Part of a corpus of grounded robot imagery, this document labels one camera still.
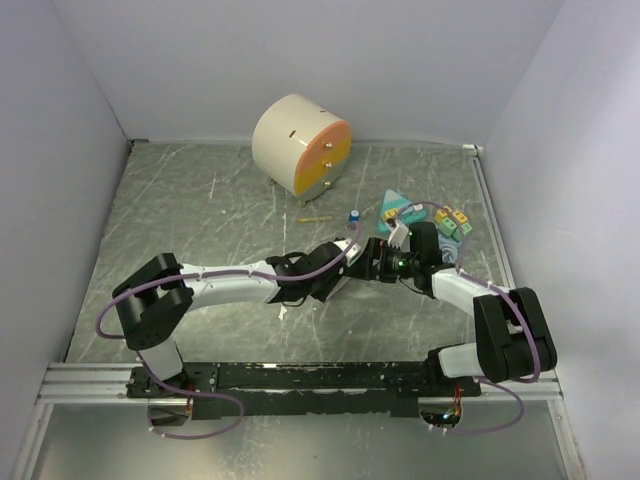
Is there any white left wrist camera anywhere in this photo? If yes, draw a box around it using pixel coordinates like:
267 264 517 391
333 238 362 268

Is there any round beige drawer cabinet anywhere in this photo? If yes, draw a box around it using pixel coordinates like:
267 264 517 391
251 94 353 203

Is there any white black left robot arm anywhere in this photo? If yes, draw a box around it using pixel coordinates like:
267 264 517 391
112 238 362 399

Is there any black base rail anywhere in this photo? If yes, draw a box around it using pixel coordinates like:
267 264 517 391
127 359 484 421

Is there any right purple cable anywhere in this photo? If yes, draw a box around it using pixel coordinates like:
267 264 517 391
387 202 544 436

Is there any blue round socket board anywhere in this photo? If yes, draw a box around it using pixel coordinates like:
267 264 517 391
434 206 472 263

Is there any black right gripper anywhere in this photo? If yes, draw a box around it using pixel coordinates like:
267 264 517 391
345 238 419 284

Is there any teal triangular socket board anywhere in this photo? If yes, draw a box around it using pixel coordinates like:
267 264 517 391
377 189 426 234

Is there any yellow marker pen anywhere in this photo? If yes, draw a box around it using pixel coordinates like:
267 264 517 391
296 215 333 224

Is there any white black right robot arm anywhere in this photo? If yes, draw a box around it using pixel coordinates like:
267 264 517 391
357 222 558 398

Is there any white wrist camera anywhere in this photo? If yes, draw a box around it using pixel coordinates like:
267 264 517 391
387 221 410 249
333 238 362 268

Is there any yellow plug block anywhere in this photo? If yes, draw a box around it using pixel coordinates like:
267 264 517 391
381 209 398 224

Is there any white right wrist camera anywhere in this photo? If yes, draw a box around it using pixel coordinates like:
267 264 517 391
387 221 410 249

